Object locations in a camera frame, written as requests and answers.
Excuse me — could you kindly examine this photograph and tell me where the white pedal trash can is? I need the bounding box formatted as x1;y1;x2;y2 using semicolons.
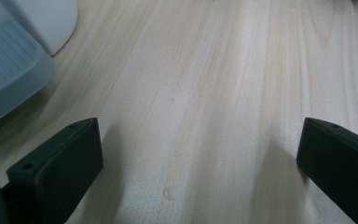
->
0;0;79;133

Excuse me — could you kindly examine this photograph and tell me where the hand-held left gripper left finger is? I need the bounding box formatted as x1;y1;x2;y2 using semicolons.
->
7;117;104;224

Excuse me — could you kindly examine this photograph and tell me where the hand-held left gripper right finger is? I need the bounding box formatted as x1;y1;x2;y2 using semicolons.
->
296;117;358;224

